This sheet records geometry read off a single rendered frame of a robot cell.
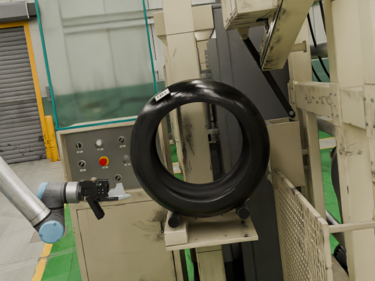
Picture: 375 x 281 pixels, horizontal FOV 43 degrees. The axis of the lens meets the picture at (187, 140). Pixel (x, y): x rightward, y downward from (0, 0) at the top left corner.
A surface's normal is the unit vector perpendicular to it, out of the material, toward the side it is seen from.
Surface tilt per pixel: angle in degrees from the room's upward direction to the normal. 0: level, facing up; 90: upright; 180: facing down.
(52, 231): 93
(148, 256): 91
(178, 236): 90
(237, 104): 82
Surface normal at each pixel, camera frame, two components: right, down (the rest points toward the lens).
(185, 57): -0.01, 0.14
